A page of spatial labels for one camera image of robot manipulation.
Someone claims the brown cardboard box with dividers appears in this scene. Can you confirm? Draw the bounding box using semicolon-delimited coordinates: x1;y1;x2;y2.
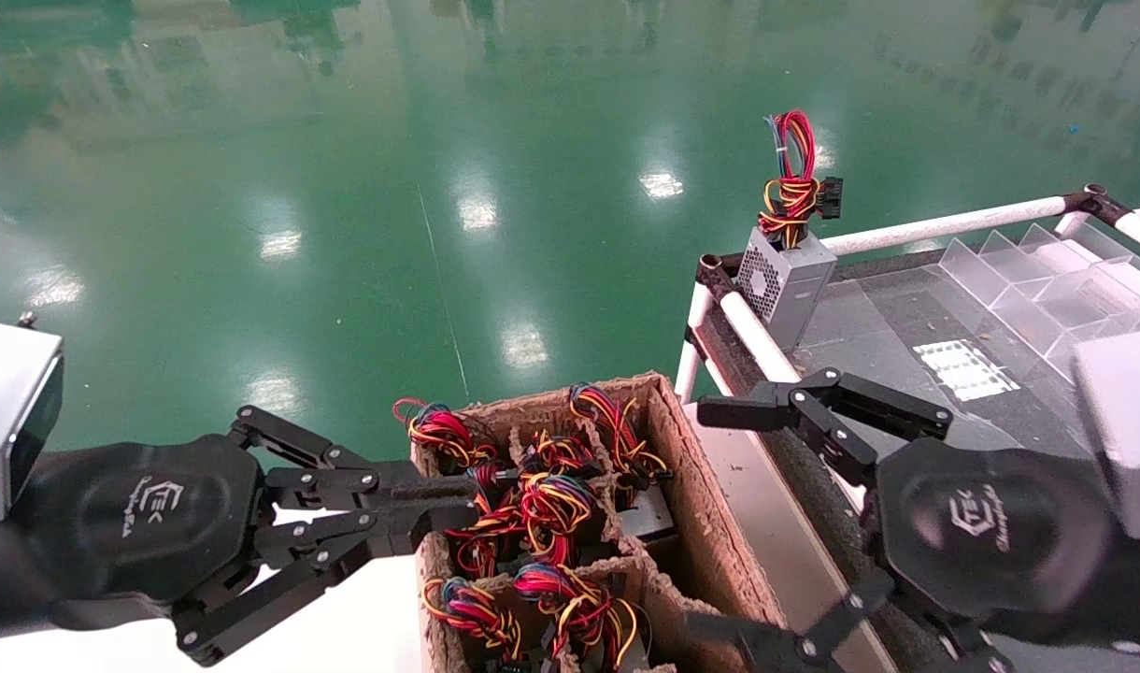
409;372;786;673

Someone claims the white printed label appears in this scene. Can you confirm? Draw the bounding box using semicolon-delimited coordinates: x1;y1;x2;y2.
914;339;1021;403

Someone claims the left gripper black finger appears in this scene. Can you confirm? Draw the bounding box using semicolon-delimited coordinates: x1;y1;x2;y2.
173;507;480;666
229;406;480;513

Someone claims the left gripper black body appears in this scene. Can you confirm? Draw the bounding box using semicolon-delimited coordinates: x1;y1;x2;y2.
0;432;277;646

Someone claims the clear acrylic divider tray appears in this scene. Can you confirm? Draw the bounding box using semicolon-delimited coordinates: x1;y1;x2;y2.
799;222;1140;440

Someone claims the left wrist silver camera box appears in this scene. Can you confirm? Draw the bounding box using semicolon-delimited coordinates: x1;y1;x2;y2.
0;313;64;523

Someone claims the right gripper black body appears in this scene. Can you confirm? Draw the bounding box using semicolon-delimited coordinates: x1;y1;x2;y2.
874;439;1140;655

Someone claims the silver power supply with wires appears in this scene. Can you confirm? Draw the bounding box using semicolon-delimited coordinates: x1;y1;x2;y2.
422;576;524;666
392;397;498;468
521;432;597;478
512;563;642;673
736;109;844;352
442;465;524;580
519;472;601;567
568;381;676;545

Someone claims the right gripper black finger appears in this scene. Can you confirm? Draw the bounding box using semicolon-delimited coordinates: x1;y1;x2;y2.
696;367;954;487
682;568;1010;673

